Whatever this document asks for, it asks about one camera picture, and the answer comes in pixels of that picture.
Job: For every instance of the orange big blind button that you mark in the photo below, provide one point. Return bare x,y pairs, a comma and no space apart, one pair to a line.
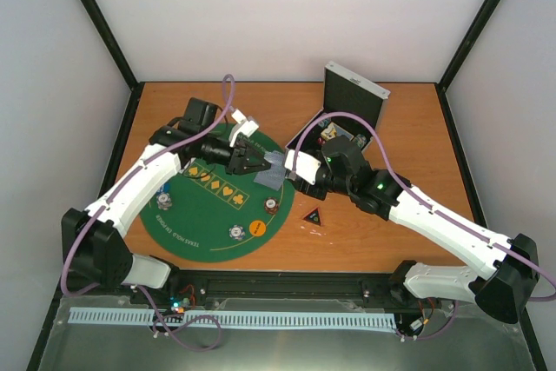
257,228

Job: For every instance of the black triangular button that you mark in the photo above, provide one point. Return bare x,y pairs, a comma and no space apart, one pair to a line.
313,216

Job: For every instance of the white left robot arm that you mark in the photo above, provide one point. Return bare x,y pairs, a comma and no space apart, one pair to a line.
93,239

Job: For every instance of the round green poker mat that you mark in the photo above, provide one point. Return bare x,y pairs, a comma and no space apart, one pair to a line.
207,202

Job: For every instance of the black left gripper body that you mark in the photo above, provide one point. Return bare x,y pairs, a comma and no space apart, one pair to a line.
238,152

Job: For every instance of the blue card deck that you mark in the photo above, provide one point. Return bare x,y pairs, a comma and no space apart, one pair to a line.
276,160

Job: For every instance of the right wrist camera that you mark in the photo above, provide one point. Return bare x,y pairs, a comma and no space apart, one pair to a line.
302,165

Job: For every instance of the boxed playing card deck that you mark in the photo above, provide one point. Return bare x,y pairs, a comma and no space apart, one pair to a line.
334,130

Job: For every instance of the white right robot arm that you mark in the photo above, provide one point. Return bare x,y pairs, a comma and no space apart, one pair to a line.
395,199

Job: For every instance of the light blue cable duct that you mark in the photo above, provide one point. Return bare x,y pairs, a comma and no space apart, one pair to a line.
243,320

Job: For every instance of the metal front plate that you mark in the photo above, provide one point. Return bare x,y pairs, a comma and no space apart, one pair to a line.
459,337

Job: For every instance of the black aluminium frame rail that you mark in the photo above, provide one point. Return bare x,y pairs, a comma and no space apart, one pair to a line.
286,286

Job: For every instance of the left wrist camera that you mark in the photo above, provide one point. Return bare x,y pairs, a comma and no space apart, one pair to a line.
245,126

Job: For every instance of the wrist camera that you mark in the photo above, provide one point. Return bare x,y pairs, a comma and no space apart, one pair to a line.
245,126
302,165

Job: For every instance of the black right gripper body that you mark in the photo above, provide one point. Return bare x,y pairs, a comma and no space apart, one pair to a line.
338,185

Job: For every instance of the dealt blue card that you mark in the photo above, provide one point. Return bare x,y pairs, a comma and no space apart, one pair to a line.
270,179

